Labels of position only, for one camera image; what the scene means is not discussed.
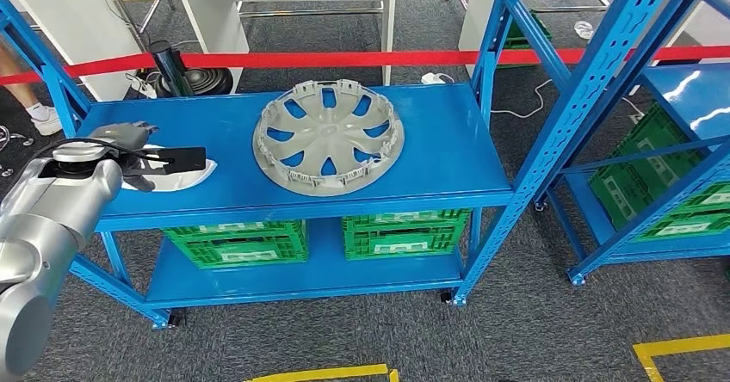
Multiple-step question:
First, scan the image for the white plastic shell part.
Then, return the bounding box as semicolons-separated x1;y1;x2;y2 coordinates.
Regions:
116;142;219;194

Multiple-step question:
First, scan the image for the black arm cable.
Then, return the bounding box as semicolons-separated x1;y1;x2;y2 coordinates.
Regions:
31;137;172;169

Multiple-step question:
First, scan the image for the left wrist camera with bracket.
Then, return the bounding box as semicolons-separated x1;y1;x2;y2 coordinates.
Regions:
116;146;207;178

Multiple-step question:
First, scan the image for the chrome metal frame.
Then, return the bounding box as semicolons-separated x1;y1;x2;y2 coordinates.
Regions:
90;0;175;50

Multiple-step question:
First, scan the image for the black stanchion post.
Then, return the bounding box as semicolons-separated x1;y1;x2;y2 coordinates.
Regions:
148;40;195;98

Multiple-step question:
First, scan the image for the white cabinet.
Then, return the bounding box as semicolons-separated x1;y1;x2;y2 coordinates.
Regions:
0;0;144;102

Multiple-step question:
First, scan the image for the person's shoe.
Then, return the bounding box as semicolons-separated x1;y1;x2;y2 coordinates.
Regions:
29;105;64;137

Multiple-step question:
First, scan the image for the white power adapter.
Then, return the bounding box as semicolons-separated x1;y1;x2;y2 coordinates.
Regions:
125;71;158;100

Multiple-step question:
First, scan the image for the black stanchion base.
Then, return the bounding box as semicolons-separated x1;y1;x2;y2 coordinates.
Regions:
153;66;234;98

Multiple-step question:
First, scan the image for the grey plastic hubcap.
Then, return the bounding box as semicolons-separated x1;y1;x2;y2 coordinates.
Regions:
251;78;406;198

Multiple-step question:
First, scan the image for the green plastic crate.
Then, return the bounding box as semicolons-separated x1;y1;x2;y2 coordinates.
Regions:
609;102;730;221
341;208;472;238
588;163;730;243
162;219;306;250
179;233;309;270
343;224;469;262
496;9;554;70

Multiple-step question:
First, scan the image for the blue metal shelf rack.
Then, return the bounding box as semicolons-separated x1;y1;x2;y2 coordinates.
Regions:
533;0;730;287
0;0;683;330

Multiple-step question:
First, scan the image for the white power cable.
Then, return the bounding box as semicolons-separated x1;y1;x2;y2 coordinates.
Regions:
490;78;646;124

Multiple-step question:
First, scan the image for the chrome chair base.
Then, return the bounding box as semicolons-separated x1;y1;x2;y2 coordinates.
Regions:
0;122;35;178

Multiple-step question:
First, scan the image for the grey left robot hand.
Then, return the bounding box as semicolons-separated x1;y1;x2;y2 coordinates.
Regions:
88;121;159;194

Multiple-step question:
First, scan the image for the person's leg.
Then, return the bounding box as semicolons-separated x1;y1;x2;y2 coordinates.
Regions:
0;46;44;113

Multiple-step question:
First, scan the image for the red barrier tape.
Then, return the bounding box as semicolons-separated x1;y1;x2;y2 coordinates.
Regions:
0;46;730;87

